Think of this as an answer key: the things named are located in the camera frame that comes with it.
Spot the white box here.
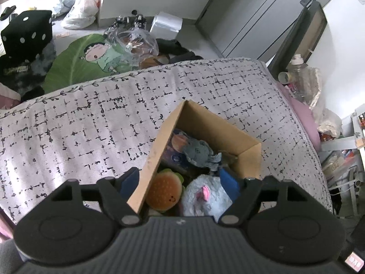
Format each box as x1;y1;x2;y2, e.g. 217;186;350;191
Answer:
150;11;183;33

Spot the burger plush toy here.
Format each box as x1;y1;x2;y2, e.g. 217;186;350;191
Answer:
145;168;184;213

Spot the black slipper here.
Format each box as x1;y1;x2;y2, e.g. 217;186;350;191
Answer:
0;5;18;21

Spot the grey door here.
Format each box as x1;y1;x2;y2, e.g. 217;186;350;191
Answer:
197;0;337;60

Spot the white crumpled bag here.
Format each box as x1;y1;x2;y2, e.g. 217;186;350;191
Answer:
315;108;343;139

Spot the cluttered white shelf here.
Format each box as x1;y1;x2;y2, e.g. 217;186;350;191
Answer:
319;111;365;214

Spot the small black gadget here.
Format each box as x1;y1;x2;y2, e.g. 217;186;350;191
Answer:
114;16;130;29
132;10;146;29

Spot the white black patterned blanket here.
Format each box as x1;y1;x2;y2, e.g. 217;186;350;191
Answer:
0;58;334;226

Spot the clear plastic bag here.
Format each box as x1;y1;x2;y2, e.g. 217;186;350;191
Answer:
107;29;159;63

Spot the grey blue plush toy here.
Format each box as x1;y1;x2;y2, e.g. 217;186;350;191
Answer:
182;140;222;168

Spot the brown cardboard box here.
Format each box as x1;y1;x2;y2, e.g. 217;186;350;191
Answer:
127;100;262;214

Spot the black cloth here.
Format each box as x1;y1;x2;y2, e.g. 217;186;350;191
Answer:
155;38;203;63

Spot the green leaf cartoon rug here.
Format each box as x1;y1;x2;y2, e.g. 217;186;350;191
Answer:
44;33;149;94

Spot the dark grey fluffy rug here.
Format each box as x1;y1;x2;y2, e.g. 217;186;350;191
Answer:
0;40;57;95

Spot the white plastic bag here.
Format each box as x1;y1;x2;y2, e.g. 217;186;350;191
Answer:
61;0;102;29

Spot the white plush toy pink ear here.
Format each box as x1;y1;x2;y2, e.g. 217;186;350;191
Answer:
180;174;233;217

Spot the clear plastic bottle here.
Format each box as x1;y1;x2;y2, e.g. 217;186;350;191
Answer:
287;54;311;97

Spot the dark framed folding board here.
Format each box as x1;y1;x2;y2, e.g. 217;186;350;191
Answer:
266;1;327;77

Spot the black dice stool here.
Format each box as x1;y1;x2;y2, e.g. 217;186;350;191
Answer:
1;10;53;63

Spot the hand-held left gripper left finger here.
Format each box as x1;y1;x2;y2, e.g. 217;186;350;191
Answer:
51;168;143;227

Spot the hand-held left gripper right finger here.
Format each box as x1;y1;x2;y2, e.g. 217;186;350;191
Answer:
219;168;308;225

